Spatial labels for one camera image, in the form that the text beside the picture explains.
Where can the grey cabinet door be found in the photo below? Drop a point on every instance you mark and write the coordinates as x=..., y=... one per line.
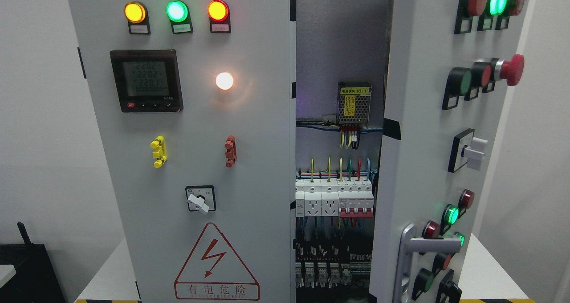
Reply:
x=438, y=84
x=253, y=196

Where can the metal mesh power supply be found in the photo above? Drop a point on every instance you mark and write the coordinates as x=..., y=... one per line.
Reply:
x=354, y=100

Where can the white glowing indicator lamp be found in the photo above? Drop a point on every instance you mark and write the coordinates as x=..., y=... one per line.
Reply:
x=224, y=80

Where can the lower relay terminal row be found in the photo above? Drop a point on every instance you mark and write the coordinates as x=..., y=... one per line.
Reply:
x=331, y=263

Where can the red indicator light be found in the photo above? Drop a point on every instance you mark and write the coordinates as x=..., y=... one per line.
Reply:
x=219, y=17

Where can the red electric hazard warning sticker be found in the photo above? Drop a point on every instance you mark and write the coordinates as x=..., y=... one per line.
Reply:
x=214, y=271

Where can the black digital power meter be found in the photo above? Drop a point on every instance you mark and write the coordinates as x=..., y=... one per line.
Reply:
x=147, y=80

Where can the green indicator light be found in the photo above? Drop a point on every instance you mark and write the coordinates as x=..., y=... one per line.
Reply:
x=179, y=17

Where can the yellow indicator light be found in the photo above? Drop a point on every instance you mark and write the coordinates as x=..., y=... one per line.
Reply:
x=137, y=17

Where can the red emergency stop button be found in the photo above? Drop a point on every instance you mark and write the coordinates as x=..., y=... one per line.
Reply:
x=511, y=70

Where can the black box lower left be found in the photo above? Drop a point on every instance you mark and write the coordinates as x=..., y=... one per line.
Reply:
x=35, y=280

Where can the red handle four-pole breaker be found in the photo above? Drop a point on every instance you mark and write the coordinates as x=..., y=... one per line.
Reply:
x=356, y=199

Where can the white rotary selector switch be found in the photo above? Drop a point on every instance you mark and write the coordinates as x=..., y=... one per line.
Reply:
x=201, y=198

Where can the silver door handle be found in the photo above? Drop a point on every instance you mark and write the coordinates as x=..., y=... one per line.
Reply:
x=409, y=245

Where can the white knob switch right door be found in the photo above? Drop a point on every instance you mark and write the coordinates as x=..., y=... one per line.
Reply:
x=466, y=150

